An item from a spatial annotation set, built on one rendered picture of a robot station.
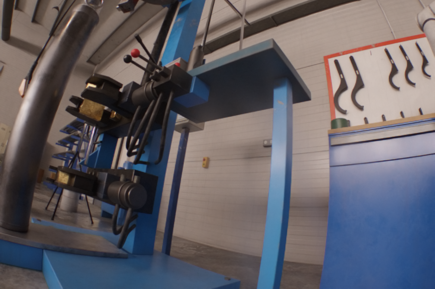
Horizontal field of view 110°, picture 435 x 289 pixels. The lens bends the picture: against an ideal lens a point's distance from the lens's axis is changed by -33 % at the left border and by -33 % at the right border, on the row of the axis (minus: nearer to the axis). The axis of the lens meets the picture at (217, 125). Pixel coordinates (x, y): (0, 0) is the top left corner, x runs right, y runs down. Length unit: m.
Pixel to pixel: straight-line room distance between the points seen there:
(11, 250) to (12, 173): 0.36
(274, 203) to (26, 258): 1.10
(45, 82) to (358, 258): 1.74
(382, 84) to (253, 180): 1.87
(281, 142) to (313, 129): 1.82
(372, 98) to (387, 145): 1.45
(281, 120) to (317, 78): 2.10
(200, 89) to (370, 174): 0.90
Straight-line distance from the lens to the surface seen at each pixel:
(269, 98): 1.09
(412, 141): 1.22
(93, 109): 1.55
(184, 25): 2.01
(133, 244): 1.46
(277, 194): 0.78
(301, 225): 2.47
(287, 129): 0.83
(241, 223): 2.79
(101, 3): 1.71
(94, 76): 1.17
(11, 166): 1.22
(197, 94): 0.96
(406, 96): 2.62
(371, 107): 2.56
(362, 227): 1.16
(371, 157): 1.19
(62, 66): 1.33
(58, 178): 1.16
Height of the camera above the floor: 0.48
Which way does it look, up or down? 21 degrees up
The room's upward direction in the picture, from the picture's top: 8 degrees clockwise
